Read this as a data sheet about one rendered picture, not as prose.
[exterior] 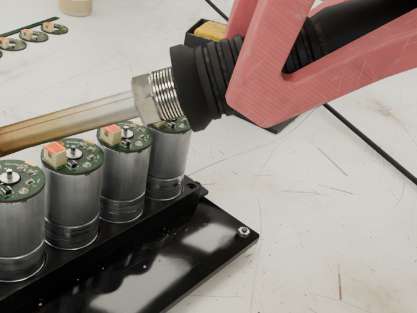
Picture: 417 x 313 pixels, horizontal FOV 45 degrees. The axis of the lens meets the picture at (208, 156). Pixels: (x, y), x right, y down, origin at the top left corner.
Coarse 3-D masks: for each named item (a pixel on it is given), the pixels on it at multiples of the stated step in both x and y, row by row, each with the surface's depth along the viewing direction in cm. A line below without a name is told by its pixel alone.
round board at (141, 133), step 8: (128, 128) 23; (136, 128) 23; (144, 128) 23; (96, 136) 22; (136, 136) 22; (144, 136) 22; (152, 136) 23; (104, 144) 22; (120, 144) 22; (128, 144) 22; (144, 144) 22; (128, 152) 22
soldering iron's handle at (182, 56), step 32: (352, 0) 13; (384, 0) 13; (416, 0) 13; (320, 32) 13; (352, 32) 13; (192, 64) 13; (224, 64) 13; (288, 64) 13; (192, 96) 13; (224, 96) 13; (192, 128) 14
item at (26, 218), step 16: (0, 176) 18; (16, 176) 19; (0, 208) 18; (16, 208) 18; (32, 208) 18; (0, 224) 18; (16, 224) 18; (32, 224) 19; (0, 240) 19; (16, 240) 19; (32, 240) 19; (0, 256) 19; (16, 256) 19; (32, 256) 20; (0, 272) 19; (16, 272) 20; (32, 272) 20
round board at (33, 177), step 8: (0, 160) 19; (8, 160) 19; (16, 160) 19; (0, 168) 19; (8, 168) 19; (16, 168) 19; (24, 168) 19; (32, 168) 19; (40, 168) 19; (24, 176) 19; (32, 176) 19; (40, 176) 19; (16, 184) 18; (24, 184) 18; (32, 184) 18; (40, 184) 19; (0, 192) 18; (8, 192) 18; (16, 192) 18; (32, 192) 18; (0, 200) 17; (8, 200) 18; (16, 200) 18; (24, 200) 18
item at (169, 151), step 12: (168, 120) 24; (156, 132) 24; (156, 144) 24; (168, 144) 24; (180, 144) 24; (156, 156) 24; (168, 156) 24; (180, 156) 25; (156, 168) 25; (168, 168) 25; (180, 168) 25; (156, 180) 25; (168, 180) 25; (180, 180) 26; (156, 192) 25; (168, 192) 25; (180, 192) 26
